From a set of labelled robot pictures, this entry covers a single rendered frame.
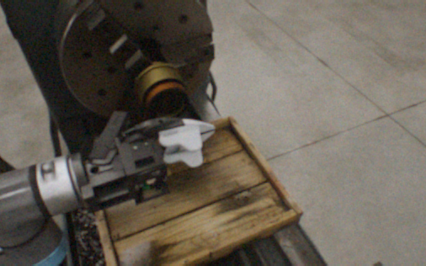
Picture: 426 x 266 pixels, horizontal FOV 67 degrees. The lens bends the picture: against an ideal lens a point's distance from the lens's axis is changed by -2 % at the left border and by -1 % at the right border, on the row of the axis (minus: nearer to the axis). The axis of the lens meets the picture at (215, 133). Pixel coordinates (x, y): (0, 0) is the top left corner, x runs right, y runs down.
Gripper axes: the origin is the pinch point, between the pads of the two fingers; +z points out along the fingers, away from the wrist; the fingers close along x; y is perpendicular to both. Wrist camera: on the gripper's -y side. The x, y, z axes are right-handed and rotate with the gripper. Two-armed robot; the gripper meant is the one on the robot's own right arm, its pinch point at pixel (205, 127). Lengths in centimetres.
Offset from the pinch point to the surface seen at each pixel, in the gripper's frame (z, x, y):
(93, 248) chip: -28, -49, -15
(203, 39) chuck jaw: 8.7, 2.7, -21.0
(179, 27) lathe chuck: 4.5, 5.6, -22.8
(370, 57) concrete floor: 197, -108, -121
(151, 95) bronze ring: -6.0, 2.1, -8.8
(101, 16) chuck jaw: -9.9, 12.2, -19.6
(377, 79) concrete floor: 180, -108, -95
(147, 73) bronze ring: -5.2, 3.6, -13.0
